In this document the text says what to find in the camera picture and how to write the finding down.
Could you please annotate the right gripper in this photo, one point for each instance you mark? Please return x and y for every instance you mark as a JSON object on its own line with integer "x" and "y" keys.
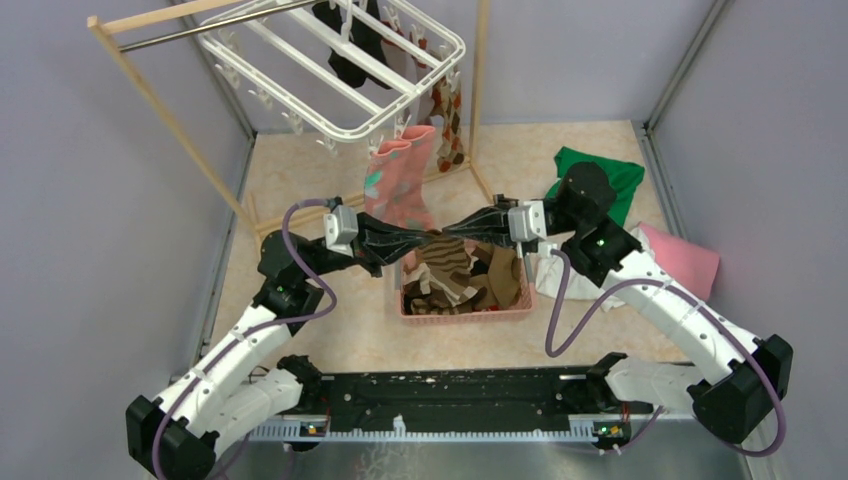
{"x": 489, "y": 226}

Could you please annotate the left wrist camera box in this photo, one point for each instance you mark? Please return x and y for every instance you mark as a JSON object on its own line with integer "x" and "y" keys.
{"x": 340, "y": 229}

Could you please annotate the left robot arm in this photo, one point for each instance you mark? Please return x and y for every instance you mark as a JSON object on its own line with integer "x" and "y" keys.
{"x": 186, "y": 428}

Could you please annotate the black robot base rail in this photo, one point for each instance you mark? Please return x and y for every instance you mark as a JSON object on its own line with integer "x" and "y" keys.
{"x": 514, "y": 405}

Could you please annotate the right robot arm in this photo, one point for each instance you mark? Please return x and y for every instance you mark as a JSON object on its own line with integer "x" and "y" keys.
{"x": 732, "y": 380}

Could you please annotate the pink cloth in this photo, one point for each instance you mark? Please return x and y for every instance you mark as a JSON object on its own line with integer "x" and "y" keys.
{"x": 693, "y": 266}

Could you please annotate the wooden clothes rack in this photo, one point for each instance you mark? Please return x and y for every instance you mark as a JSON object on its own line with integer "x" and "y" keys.
{"x": 180, "y": 20}

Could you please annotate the brown striped sock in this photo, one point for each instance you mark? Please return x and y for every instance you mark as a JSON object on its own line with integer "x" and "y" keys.
{"x": 443, "y": 265}

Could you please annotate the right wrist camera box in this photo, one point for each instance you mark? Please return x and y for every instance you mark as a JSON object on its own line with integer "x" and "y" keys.
{"x": 527, "y": 221}

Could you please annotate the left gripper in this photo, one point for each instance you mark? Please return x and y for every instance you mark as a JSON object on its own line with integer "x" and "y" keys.
{"x": 391, "y": 241}

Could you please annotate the pink plastic basket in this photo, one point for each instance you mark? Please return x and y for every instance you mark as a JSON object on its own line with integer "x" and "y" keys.
{"x": 524, "y": 305}

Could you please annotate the white plastic clip hanger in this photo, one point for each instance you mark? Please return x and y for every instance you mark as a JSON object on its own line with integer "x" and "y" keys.
{"x": 290, "y": 29}

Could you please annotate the pile of socks in basket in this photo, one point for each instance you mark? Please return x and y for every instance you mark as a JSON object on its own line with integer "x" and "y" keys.
{"x": 495, "y": 275}

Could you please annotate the orange brown argyle sock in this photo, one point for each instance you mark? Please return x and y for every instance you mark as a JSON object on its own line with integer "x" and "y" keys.
{"x": 447, "y": 104}

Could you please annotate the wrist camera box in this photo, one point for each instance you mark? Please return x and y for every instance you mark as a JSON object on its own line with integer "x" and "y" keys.
{"x": 340, "y": 229}
{"x": 527, "y": 221}

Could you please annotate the white cloth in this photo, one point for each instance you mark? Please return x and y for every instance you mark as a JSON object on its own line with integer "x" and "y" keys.
{"x": 549, "y": 273}

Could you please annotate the black hanging sock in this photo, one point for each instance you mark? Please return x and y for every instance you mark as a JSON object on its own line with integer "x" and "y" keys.
{"x": 362, "y": 36}

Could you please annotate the pink sock with teal spots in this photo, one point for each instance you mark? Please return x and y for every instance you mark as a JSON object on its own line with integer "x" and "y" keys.
{"x": 409, "y": 207}

